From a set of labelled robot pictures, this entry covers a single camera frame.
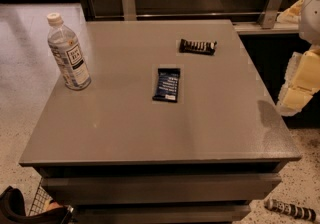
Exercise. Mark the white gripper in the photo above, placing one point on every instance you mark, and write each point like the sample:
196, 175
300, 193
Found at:
311, 18

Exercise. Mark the black rxbar chocolate bar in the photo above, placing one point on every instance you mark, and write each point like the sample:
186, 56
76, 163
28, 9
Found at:
197, 47

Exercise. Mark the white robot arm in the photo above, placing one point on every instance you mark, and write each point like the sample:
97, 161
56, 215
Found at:
306, 14

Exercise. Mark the blue rxbar snack bar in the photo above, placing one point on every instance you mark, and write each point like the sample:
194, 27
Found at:
167, 85

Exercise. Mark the clear plastic water bottle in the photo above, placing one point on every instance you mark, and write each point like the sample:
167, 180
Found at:
65, 47

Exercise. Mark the snack bar on floor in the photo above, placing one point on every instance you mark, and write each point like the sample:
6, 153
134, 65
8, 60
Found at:
292, 210

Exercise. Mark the grey drawer cabinet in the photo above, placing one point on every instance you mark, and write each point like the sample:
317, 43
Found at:
119, 157

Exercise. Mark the right metal wall bracket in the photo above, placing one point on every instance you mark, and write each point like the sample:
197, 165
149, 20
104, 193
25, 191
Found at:
268, 16

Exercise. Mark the metal wall bracket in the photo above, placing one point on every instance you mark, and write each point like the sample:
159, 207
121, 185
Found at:
129, 10
268, 16

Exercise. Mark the left metal wall bracket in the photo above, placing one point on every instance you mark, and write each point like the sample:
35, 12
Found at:
129, 10

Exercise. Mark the black chair with wire basket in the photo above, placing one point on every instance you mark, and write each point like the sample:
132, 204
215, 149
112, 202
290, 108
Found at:
36, 208

